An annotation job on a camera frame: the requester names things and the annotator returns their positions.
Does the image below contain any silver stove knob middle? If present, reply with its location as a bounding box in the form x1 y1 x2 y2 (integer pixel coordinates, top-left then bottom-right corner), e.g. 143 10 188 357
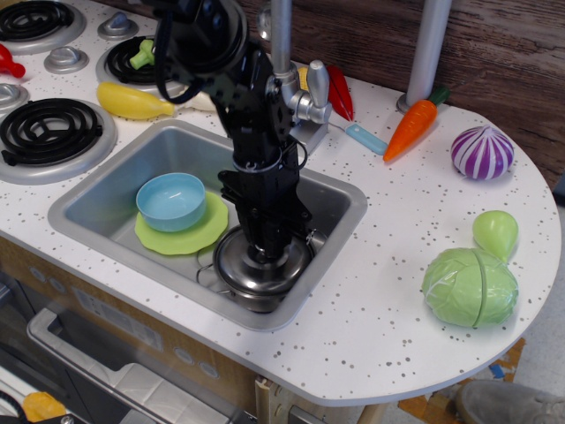
43 46 89 74

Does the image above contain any grey toy sink basin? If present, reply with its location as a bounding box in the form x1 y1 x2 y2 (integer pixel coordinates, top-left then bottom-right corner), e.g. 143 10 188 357
49 121 367 331

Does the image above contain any orange toy carrot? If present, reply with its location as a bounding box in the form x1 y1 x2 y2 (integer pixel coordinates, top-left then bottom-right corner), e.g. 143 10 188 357
383 87 451 163

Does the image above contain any red toy chili pepper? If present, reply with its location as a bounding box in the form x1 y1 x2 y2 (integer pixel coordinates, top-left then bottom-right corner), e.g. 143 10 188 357
327 65 354 121

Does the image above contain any light blue plastic bowl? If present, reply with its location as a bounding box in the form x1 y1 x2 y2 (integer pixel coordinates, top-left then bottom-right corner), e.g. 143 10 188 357
136 172 207 232

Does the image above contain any silver stove knob top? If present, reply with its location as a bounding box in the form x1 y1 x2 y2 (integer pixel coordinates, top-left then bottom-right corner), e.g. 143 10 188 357
97 12 139 41

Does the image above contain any cream plastic jug bottle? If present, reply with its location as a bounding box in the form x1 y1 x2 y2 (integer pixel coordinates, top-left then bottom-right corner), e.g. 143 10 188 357
180 92 215 111

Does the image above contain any toy oven door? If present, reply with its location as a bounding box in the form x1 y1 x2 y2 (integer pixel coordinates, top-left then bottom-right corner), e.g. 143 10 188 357
0 273 252 424

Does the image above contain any green toy pear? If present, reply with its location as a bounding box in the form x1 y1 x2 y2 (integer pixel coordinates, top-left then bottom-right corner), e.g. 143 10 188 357
472 210 519 262

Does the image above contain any red toy bottle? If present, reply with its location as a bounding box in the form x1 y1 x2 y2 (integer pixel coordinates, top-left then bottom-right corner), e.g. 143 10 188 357
0 44 26 79

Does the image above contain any green plastic plate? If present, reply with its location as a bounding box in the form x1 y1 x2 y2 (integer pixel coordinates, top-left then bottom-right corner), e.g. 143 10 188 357
134 192 229 255

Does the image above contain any silver toy faucet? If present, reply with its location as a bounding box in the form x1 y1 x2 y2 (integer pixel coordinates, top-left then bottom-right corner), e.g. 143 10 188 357
256 0 332 156

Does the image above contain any silver vertical pole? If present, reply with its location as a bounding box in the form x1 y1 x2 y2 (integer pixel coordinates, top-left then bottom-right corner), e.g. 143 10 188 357
396 0 452 114

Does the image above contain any green toy cabbage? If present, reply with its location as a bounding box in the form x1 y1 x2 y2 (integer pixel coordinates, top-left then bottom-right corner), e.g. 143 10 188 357
421 248 519 328

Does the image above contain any purple toy onion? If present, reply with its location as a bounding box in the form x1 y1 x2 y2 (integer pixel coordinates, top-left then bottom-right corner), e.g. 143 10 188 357
450 125 515 181

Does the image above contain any silver stove knob left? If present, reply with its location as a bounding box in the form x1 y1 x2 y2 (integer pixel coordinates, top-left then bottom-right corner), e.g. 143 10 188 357
0 83 30 115

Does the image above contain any black burner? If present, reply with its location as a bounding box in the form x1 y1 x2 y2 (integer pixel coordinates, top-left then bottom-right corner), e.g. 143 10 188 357
95 35 163 99
1 98 117 185
1 1 87 56

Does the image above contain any stainless steel pot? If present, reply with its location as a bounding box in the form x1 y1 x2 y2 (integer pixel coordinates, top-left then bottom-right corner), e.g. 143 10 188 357
196 227 327 314

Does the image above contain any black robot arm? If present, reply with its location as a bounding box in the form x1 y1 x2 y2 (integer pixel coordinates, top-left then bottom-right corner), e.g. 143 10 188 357
150 1 312 259

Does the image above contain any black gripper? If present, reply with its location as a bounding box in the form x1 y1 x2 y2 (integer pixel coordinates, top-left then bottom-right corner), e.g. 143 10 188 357
218 152 312 259

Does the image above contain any silver stove knob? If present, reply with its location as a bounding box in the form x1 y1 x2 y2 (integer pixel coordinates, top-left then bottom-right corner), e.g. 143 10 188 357
0 83 30 115
97 12 139 41
43 46 89 74

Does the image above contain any black burner front left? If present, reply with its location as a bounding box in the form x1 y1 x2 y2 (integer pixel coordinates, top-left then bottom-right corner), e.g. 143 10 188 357
1 98 117 185

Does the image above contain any yellow toy corn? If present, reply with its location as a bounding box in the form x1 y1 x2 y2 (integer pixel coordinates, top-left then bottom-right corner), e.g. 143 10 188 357
298 67 309 92

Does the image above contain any yellow cloth object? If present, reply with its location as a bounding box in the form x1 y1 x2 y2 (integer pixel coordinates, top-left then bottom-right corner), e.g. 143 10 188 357
21 391 67 423

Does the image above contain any black burner back right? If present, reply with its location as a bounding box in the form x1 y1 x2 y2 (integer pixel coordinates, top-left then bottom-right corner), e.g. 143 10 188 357
95 35 163 99

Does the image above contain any green toy broccoli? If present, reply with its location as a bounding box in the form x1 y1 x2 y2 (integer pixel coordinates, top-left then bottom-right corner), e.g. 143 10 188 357
130 39 155 70

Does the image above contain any steel pot lid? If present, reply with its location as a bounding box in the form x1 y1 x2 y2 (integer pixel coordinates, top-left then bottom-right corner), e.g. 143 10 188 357
213 226 315 296

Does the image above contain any black burner back left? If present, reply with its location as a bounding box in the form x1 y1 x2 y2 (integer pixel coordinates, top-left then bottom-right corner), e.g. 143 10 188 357
1 1 87 56

